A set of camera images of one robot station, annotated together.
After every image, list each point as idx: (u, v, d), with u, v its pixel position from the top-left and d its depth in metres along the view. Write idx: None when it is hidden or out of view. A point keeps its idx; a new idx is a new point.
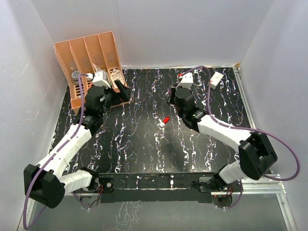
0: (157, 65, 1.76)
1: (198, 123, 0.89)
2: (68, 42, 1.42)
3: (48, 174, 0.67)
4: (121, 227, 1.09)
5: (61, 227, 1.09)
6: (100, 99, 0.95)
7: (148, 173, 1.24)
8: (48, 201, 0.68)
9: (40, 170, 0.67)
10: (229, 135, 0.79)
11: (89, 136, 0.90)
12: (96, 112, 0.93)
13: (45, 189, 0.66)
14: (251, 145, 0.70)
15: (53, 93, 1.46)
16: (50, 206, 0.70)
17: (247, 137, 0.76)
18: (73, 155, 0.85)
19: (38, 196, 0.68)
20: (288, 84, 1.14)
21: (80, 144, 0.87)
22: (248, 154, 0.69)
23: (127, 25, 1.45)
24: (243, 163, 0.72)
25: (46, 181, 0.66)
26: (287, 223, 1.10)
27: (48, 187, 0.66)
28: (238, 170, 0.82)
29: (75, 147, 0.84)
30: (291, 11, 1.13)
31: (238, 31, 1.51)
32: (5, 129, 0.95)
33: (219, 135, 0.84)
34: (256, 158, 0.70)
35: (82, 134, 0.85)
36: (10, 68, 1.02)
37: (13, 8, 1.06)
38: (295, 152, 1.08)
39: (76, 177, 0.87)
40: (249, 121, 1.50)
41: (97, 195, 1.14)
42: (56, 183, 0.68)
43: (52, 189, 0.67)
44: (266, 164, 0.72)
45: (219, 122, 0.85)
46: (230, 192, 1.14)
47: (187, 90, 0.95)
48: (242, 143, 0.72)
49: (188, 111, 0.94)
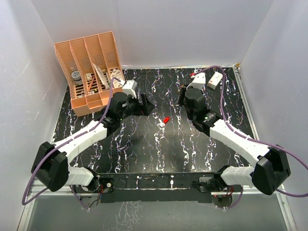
0: (157, 65, 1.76)
1: (210, 128, 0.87)
2: (68, 42, 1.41)
3: (61, 154, 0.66)
4: (121, 227, 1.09)
5: (61, 227, 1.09)
6: (123, 104, 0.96)
7: (148, 173, 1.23)
8: (51, 183, 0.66)
9: (54, 149, 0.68)
10: (246, 147, 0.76)
11: (105, 134, 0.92)
12: (116, 116, 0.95)
13: (53, 168, 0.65)
14: (269, 161, 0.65)
15: (53, 93, 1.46)
16: (52, 188, 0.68)
17: (265, 153, 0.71)
18: (86, 147, 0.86)
19: (44, 175, 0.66)
20: (288, 84, 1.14)
21: (96, 138, 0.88)
22: (266, 171, 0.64)
23: (127, 25, 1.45)
24: (257, 178, 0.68)
25: (57, 160, 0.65)
26: (287, 223, 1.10)
27: (57, 168, 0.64)
28: (244, 177, 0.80)
29: (91, 140, 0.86)
30: (291, 11, 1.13)
31: (238, 31, 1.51)
32: (5, 129, 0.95)
33: (233, 145, 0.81)
34: (272, 175, 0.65)
35: (99, 131, 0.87)
36: (10, 68, 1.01)
37: (13, 8, 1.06)
38: (295, 152, 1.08)
39: (79, 172, 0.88)
40: (249, 121, 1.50)
41: (97, 195, 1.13)
42: (64, 165, 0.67)
43: (59, 172, 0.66)
44: (281, 181, 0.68)
45: (235, 131, 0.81)
46: (230, 192, 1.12)
47: (198, 91, 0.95)
48: (260, 160, 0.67)
49: (199, 113, 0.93)
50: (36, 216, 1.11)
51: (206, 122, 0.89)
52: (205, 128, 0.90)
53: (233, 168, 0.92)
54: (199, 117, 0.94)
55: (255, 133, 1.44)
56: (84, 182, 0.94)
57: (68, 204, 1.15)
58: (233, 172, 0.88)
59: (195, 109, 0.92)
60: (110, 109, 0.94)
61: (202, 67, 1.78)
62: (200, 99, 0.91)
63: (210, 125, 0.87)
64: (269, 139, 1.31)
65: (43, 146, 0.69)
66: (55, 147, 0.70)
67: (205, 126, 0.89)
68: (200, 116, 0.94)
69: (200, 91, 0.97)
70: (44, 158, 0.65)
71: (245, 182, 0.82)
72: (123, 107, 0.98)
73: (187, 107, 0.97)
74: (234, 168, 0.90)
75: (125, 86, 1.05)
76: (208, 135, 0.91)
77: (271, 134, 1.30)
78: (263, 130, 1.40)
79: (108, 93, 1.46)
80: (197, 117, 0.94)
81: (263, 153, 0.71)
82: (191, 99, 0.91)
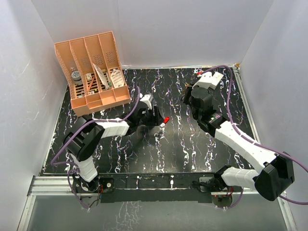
0: (157, 65, 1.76)
1: (216, 129, 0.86)
2: (68, 42, 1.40)
3: (98, 126, 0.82)
4: (121, 227, 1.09)
5: (61, 227, 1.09)
6: (142, 111, 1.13)
7: (148, 173, 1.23)
8: (82, 148, 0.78)
9: (92, 120, 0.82)
10: (251, 152, 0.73)
11: (122, 133, 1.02)
12: (135, 120, 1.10)
13: (90, 135, 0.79)
14: (275, 169, 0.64)
15: (53, 93, 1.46)
16: (79, 157, 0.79)
17: (271, 161, 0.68)
18: (110, 134, 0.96)
19: (77, 143, 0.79)
20: (288, 84, 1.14)
21: (118, 132, 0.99)
22: (271, 178, 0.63)
23: (127, 26, 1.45)
24: (260, 183, 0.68)
25: (96, 130, 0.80)
26: (287, 223, 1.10)
27: (94, 134, 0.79)
28: (246, 181, 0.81)
29: (116, 130, 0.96)
30: (291, 11, 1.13)
31: (238, 31, 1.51)
32: (5, 129, 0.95)
33: (239, 148, 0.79)
34: (276, 182, 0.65)
35: (124, 125, 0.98)
36: (10, 68, 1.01)
37: (13, 8, 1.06)
38: (295, 152, 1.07)
39: (90, 163, 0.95)
40: (249, 121, 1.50)
41: (97, 195, 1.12)
42: (97, 137, 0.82)
43: (92, 142, 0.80)
44: (283, 187, 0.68)
45: (242, 134, 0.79)
46: (230, 192, 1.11)
47: (204, 91, 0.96)
48: (266, 166, 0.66)
49: (205, 113, 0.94)
50: (36, 216, 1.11)
51: (213, 123, 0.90)
52: (211, 129, 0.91)
53: (234, 169, 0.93)
54: (205, 117, 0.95)
55: (255, 133, 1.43)
56: (88, 176, 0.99)
57: (68, 204, 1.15)
58: (234, 173, 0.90)
59: (201, 109, 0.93)
60: (132, 114, 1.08)
61: (202, 67, 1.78)
62: (207, 99, 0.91)
63: (216, 127, 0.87)
64: (269, 139, 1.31)
65: (82, 118, 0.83)
66: (93, 121, 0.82)
67: (211, 126, 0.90)
68: (206, 116, 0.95)
69: (206, 90, 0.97)
70: (82, 127, 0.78)
71: (246, 184, 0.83)
72: (142, 114, 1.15)
73: (193, 107, 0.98)
74: (235, 170, 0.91)
75: (143, 98, 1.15)
76: (213, 135, 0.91)
77: (271, 134, 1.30)
78: (263, 130, 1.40)
79: (108, 93, 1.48)
80: (202, 117, 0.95)
81: (270, 160, 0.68)
82: (198, 99, 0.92)
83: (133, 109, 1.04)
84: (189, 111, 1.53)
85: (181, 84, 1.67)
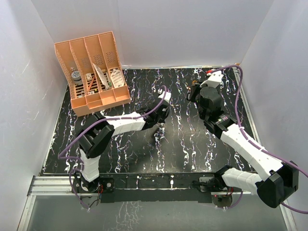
0: (157, 65, 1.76)
1: (223, 132, 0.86)
2: (68, 42, 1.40)
3: (109, 126, 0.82)
4: (121, 227, 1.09)
5: (60, 228, 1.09)
6: (163, 109, 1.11)
7: (148, 173, 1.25)
8: (92, 147, 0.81)
9: (103, 119, 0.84)
10: (258, 159, 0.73)
11: (137, 127, 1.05)
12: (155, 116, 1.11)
13: (100, 135, 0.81)
14: (281, 178, 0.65)
15: (53, 93, 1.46)
16: (91, 154, 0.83)
17: (277, 169, 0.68)
18: (124, 130, 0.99)
19: (88, 140, 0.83)
20: (288, 84, 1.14)
21: (134, 127, 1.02)
22: (275, 187, 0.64)
23: (127, 26, 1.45)
24: (263, 189, 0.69)
25: (106, 129, 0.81)
26: (286, 223, 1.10)
27: (103, 135, 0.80)
28: (247, 184, 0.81)
29: (131, 126, 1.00)
30: (291, 11, 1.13)
31: (238, 32, 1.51)
32: (5, 129, 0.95)
33: (245, 153, 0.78)
34: (280, 190, 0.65)
35: (140, 121, 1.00)
36: (10, 68, 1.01)
37: (13, 8, 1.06)
38: (295, 153, 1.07)
39: (96, 162, 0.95)
40: (249, 121, 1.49)
41: (98, 195, 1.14)
42: (108, 136, 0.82)
43: (101, 141, 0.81)
44: (287, 196, 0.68)
45: (249, 140, 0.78)
46: (230, 192, 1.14)
47: (213, 90, 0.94)
48: (272, 174, 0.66)
49: (212, 113, 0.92)
50: (36, 216, 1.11)
51: (219, 125, 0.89)
52: (217, 130, 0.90)
53: (235, 171, 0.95)
54: (212, 117, 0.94)
55: (254, 133, 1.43)
56: (89, 176, 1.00)
57: (68, 204, 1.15)
58: (236, 176, 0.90)
59: (208, 110, 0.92)
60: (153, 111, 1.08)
61: (202, 67, 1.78)
62: (216, 99, 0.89)
63: (223, 129, 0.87)
64: (269, 140, 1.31)
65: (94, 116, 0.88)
66: (105, 119, 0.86)
67: (217, 128, 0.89)
68: (213, 117, 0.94)
69: (215, 91, 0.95)
70: (92, 125, 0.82)
71: (247, 187, 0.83)
72: (163, 111, 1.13)
73: (200, 107, 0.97)
74: (237, 172, 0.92)
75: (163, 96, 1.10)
76: (218, 136, 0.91)
77: (271, 134, 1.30)
78: (262, 130, 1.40)
79: (108, 93, 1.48)
80: (209, 118, 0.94)
81: (276, 168, 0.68)
82: (206, 99, 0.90)
83: (157, 107, 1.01)
84: (189, 111, 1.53)
85: (181, 84, 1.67)
